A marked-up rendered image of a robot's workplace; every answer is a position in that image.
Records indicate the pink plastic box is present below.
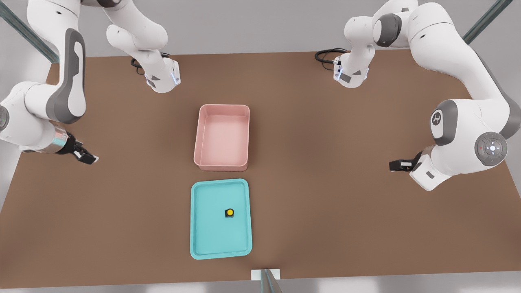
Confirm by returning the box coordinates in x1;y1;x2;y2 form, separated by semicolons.
193;104;250;172

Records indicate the pale blue-green tray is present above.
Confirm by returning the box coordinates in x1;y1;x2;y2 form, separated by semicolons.
190;178;253;260

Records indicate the silver frame post with foot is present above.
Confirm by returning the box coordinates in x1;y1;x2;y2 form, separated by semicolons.
251;269;282;293

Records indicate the black cable loop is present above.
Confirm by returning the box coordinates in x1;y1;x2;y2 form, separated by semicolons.
314;48;349;72
131;52;172;76

